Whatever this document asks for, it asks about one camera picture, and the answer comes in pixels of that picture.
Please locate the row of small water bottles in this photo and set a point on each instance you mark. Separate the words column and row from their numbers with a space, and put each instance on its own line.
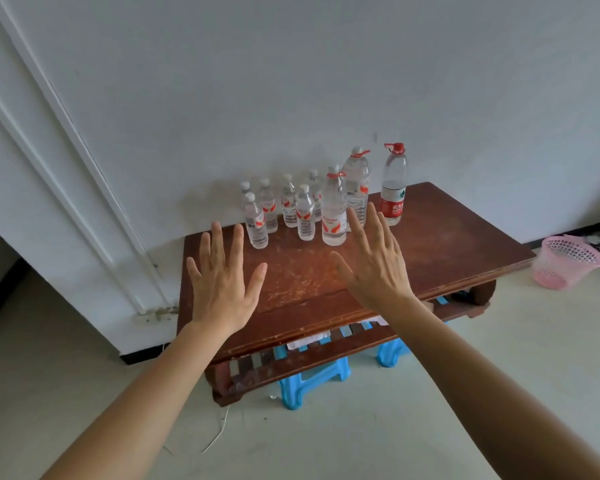
column 256, row 229

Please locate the person's left forearm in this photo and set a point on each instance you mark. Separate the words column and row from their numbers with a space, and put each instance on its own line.
column 140, row 409

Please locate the red label red cap bottle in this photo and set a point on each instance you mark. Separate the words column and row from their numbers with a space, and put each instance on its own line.
column 393, row 204

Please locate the white rag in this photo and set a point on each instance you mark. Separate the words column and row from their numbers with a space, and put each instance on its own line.
column 307, row 340
column 375, row 320

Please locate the person's left hand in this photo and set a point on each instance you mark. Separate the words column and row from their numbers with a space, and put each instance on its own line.
column 225, row 294

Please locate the white door frame trim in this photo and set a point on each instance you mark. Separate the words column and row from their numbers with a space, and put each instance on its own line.
column 55, row 159

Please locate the person's right forearm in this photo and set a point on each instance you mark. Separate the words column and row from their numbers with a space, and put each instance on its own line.
column 480, row 384

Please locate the person's right hand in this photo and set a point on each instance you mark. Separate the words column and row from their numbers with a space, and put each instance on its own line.
column 380, row 274

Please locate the pink plastic basket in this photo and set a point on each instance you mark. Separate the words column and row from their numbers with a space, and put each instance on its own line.
column 555, row 274

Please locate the dark red wooden table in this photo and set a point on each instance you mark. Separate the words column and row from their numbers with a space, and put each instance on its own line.
column 430, row 244

